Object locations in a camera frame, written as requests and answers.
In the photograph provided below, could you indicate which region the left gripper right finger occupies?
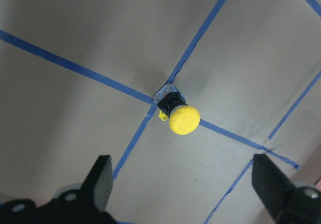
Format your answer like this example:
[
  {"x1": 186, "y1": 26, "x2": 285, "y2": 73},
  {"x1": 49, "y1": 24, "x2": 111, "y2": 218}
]
[{"x1": 251, "y1": 154, "x2": 296, "y2": 221}]

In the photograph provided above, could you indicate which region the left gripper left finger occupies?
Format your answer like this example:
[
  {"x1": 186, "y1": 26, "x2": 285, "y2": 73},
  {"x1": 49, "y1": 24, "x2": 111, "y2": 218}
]
[{"x1": 80, "y1": 155, "x2": 113, "y2": 212}]

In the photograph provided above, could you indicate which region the yellow button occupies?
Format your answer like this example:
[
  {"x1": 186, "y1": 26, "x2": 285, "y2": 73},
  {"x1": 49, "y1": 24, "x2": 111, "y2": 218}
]
[{"x1": 152, "y1": 82, "x2": 201, "y2": 135}]

